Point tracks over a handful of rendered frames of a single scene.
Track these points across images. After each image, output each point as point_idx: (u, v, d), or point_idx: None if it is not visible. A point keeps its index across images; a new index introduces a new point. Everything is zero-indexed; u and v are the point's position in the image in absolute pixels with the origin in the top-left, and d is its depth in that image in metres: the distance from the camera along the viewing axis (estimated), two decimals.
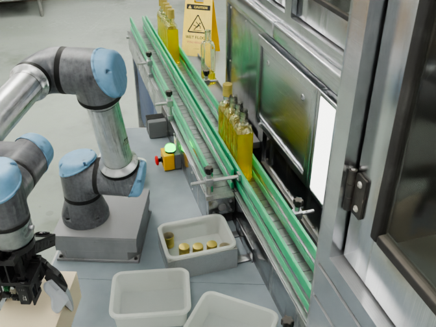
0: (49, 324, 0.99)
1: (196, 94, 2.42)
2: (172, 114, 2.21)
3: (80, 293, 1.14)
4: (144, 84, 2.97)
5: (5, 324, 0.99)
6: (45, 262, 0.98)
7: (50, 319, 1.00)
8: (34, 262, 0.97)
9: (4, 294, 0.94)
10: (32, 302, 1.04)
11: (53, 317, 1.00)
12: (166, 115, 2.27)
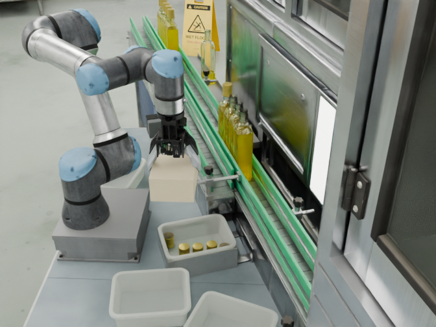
0: (189, 175, 1.41)
1: (196, 94, 2.42)
2: None
3: None
4: (144, 84, 2.97)
5: (157, 176, 1.41)
6: (186, 132, 1.40)
7: (188, 173, 1.42)
8: (181, 130, 1.39)
9: (161, 150, 1.36)
10: (172, 164, 1.46)
11: (190, 172, 1.42)
12: None
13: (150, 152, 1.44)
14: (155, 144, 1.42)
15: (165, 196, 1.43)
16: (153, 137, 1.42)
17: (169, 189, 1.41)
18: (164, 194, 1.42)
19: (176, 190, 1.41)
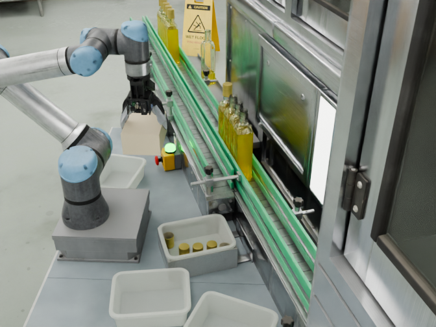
0: (156, 131, 1.63)
1: (196, 94, 2.42)
2: (172, 114, 2.21)
3: None
4: None
5: (128, 132, 1.63)
6: (154, 93, 1.62)
7: (155, 130, 1.64)
8: (148, 91, 1.60)
9: (131, 108, 1.58)
10: (141, 122, 1.67)
11: (157, 129, 1.64)
12: (166, 115, 2.27)
13: (122, 112, 1.65)
14: (126, 104, 1.64)
15: (135, 150, 1.64)
16: (124, 98, 1.64)
17: (139, 143, 1.63)
18: (134, 148, 1.64)
19: (145, 144, 1.63)
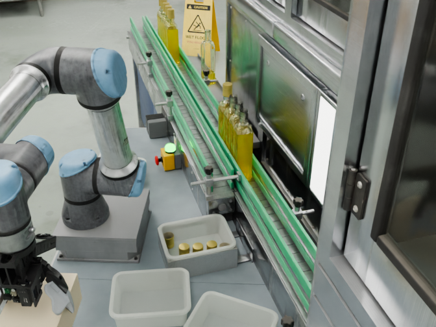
0: (50, 326, 0.99)
1: (196, 94, 2.42)
2: (172, 114, 2.21)
3: (80, 295, 1.14)
4: (144, 84, 2.97)
5: (6, 326, 0.99)
6: (46, 264, 0.99)
7: (50, 321, 1.00)
8: (35, 264, 0.97)
9: (4, 296, 0.95)
10: (32, 303, 1.04)
11: (54, 319, 1.01)
12: (166, 115, 2.27)
13: None
14: None
15: None
16: None
17: None
18: None
19: None
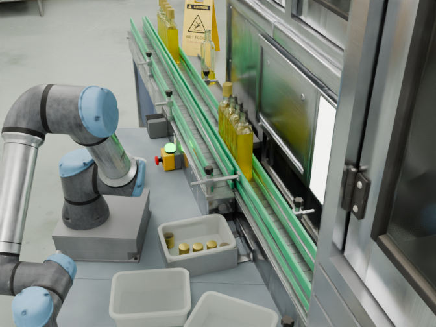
0: None
1: (196, 94, 2.42)
2: (172, 114, 2.21)
3: None
4: (144, 84, 2.97)
5: None
6: None
7: None
8: None
9: None
10: None
11: None
12: (166, 115, 2.27)
13: None
14: None
15: None
16: None
17: None
18: None
19: None
